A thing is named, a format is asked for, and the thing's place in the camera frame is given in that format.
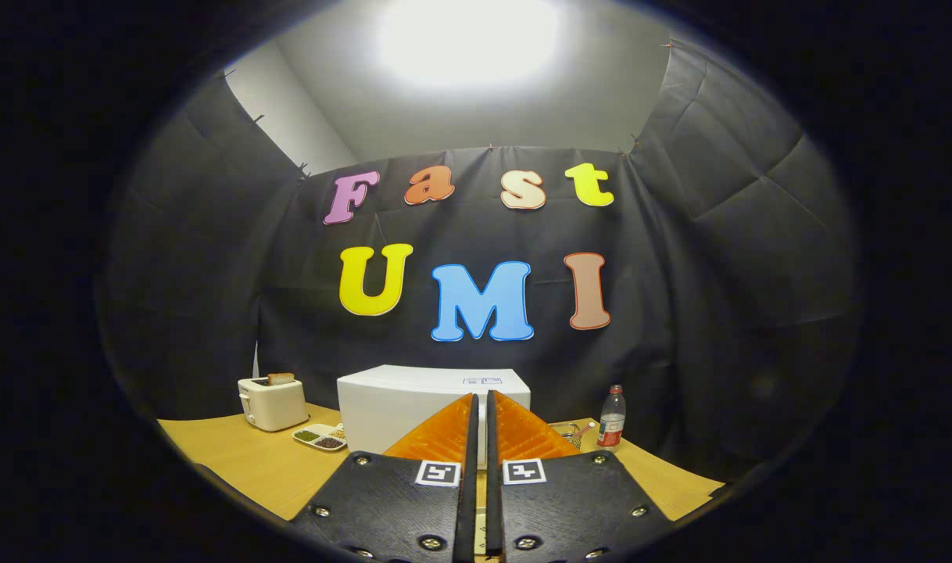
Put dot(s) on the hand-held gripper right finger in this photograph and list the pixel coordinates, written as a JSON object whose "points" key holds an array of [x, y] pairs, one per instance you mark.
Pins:
{"points": [[493, 485]]}

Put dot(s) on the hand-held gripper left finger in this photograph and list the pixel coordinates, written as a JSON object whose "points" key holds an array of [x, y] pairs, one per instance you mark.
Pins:
{"points": [[469, 485]]}

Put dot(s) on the white microwave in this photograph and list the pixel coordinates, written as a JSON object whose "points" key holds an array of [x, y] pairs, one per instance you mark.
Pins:
{"points": [[398, 399]]}

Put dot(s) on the red striped straw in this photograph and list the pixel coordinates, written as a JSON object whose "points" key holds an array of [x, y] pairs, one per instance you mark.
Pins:
{"points": [[583, 435]]}

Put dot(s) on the clear plastic water bottle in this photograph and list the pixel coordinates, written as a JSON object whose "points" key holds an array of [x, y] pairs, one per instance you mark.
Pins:
{"points": [[611, 422]]}

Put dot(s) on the white divided bean dish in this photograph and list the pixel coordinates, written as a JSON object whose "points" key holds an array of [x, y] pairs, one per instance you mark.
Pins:
{"points": [[320, 438]]}

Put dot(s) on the white toaster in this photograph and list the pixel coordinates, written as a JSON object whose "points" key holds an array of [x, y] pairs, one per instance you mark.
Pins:
{"points": [[277, 407]]}

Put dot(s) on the toast slice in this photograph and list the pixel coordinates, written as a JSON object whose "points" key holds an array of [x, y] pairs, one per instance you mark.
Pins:
{"points": [[281, 378]]}

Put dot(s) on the ceiling light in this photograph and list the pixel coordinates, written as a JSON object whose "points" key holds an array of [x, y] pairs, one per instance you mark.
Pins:
{"points": [[468, 39]]}

